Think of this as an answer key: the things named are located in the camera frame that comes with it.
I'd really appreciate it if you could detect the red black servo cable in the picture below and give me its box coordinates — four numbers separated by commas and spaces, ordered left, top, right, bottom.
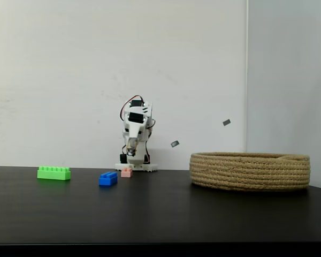
119, 94, 146, 123

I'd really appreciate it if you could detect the woven rope basket tray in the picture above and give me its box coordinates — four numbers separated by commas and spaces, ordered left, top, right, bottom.
189, 152, 311, 192

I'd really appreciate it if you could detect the green lego block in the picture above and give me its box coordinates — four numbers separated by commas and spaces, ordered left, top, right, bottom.
37, 165, 72, 181

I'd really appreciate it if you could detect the blue lego block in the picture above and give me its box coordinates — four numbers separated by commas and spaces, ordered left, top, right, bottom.
98, 171, 118, 186

